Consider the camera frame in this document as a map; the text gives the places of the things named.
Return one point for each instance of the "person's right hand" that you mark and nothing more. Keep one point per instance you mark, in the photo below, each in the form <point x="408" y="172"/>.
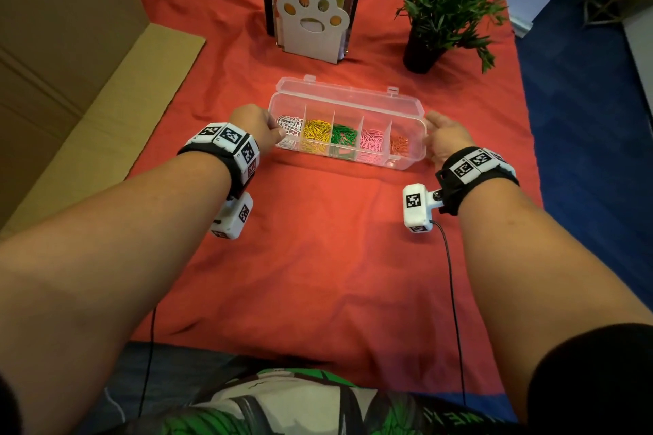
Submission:
<point x="449" y="139"/>

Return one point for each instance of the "person's left hand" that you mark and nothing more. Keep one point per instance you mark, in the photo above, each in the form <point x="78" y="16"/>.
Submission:
<point x="257" y="126"/>

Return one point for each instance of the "pile of white paper clips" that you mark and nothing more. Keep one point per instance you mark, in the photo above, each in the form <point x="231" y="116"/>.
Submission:
<point x="290" y="129"/>

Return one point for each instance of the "pile of red paper clips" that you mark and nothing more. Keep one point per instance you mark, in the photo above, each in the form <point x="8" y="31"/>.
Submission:
<point x="399" y="145"/>

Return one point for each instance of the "pile of yellow paper clips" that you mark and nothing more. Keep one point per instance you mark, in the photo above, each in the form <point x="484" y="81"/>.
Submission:
<point x="316" y="134"/>

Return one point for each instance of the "pile of pink paper clips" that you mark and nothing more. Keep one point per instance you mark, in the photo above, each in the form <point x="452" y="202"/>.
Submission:
<point x="372" y="143"/>

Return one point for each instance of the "pile of green paper clips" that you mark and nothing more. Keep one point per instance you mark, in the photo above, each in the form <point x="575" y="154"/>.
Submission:
<point x="344" y="138"/>

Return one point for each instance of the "clear plastic compartment box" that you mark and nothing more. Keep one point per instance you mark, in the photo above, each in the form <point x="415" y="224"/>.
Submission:
<point x="352" y="103"/>

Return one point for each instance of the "person's left forearm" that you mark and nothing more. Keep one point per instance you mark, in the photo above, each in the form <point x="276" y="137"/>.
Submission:
<point x="102" y="271"/>

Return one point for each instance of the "person's right forearm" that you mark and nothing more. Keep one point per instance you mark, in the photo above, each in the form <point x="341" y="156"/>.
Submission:
<point x="535" y="271"/>

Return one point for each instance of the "large brown cardboard box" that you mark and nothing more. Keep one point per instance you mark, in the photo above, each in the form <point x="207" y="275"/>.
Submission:
<point x="66" y="67"/>

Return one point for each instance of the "black white marker wristband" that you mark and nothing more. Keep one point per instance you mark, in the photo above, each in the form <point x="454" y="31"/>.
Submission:
<point x="227" y="149"/>
<point x="474" y="172"/>

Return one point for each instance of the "white paw-shaped bookend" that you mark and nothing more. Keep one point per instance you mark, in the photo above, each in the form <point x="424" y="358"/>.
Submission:
<point x="313" y="44"/>

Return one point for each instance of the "red tablecloth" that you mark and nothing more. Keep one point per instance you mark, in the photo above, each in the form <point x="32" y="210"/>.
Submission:
<point x="331" y="271"/>

